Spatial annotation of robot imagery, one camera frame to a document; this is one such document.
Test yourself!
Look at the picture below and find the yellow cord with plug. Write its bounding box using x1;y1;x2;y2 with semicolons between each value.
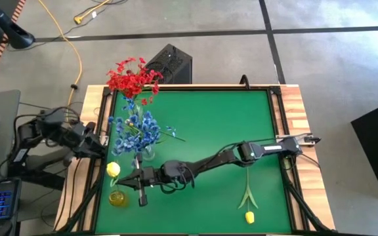
73;0;111;26

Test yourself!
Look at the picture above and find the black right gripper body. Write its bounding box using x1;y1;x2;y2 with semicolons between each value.
135;151;196;208

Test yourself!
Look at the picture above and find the black computer tower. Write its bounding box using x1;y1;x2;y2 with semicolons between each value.
145;43;193;85

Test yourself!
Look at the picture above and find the black aluminium rig frame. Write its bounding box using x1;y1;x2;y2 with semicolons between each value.
56;85;336;236

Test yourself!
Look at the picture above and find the green table mat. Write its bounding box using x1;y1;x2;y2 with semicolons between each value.
95;90;292;234

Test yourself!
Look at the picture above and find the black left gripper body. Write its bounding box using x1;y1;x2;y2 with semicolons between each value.
62;123;93;151

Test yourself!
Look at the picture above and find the yellow extension cord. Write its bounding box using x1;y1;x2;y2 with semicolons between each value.
37;0;83;108

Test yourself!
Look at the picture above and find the wooden table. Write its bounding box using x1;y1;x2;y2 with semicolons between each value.
53;84;337;236

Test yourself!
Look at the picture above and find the large red flower bunch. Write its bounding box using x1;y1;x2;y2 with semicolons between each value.
105;57;164;102

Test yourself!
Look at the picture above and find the clear glass vase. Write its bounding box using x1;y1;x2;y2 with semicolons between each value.
141;144;157;162
130;98;144;116

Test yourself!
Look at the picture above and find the black stand leg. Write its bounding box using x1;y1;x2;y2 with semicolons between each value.
0;0;36;50

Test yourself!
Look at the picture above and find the yellow glass vase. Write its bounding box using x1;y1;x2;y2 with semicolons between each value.
108;189;131;208

